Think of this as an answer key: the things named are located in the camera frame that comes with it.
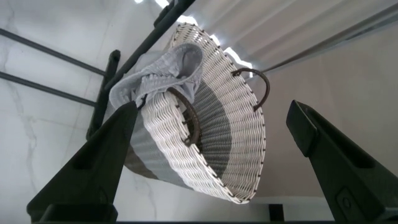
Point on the black clothes rack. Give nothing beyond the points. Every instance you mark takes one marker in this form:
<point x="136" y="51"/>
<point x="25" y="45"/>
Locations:
<point x="102" y="102"/>

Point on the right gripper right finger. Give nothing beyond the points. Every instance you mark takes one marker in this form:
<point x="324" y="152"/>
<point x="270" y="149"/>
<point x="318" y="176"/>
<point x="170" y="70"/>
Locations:
<point x="351" y="174"/>

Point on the white laundry basket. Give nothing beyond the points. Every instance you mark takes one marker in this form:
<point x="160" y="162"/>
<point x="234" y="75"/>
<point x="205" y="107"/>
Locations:
<point x="236" y="140"/>

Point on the white curtain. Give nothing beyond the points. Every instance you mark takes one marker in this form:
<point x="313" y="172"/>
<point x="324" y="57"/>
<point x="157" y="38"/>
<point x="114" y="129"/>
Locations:
<point x="280" y="25"/>

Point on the pale grey garment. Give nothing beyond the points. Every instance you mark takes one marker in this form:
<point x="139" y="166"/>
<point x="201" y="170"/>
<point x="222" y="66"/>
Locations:
<point x="161" y="70"/>

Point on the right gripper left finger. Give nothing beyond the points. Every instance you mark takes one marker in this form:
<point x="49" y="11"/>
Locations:
<point x="90" y="174"/>

